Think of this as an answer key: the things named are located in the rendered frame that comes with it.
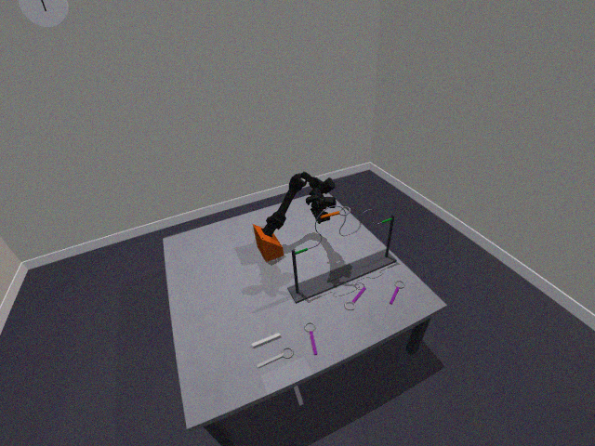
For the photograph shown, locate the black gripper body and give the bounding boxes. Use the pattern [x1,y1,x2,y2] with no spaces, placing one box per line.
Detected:
[306,194,330,222]

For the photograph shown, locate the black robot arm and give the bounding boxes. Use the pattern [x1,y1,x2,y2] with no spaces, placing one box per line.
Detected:
[262,172,337,237]

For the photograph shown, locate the white flat bar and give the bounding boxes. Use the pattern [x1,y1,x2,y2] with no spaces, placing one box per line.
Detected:
[252,333,280,348]

